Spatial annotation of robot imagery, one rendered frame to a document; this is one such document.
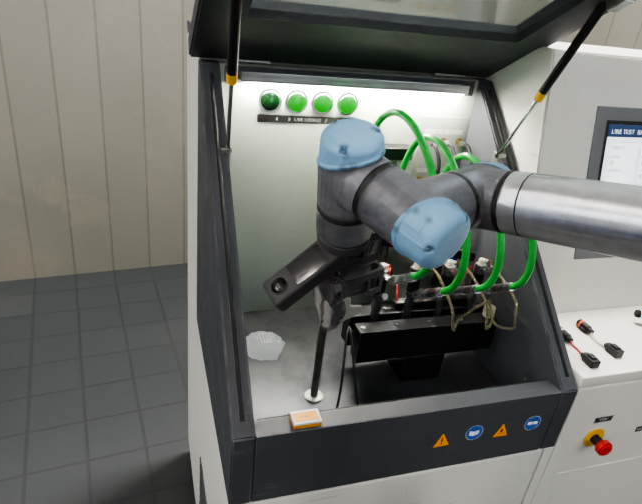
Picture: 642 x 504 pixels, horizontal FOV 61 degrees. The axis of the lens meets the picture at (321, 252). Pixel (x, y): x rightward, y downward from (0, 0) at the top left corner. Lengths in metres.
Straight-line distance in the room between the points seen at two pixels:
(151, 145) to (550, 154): 2.22
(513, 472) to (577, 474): 0.20
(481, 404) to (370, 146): 0.64
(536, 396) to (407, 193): 0.69
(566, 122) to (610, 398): 0.60
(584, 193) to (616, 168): 0.81
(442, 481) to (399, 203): 0.77
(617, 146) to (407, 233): 0.91
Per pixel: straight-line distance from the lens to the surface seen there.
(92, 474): 2.19
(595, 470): 1.50
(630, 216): 0.60
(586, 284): 1.45
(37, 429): 2.40
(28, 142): 3.03
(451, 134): 1.41
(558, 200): 0.62
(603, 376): 1.26
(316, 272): 0.71
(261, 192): 1.29
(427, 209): 0.56
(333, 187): 0.62
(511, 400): 1.14
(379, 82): 1.26
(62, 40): 2.92
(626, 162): 1.44
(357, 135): 0.61
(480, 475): 1.27
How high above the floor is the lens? 1.63
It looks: 27 degrees down
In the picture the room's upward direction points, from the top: 7 degrees clockwise
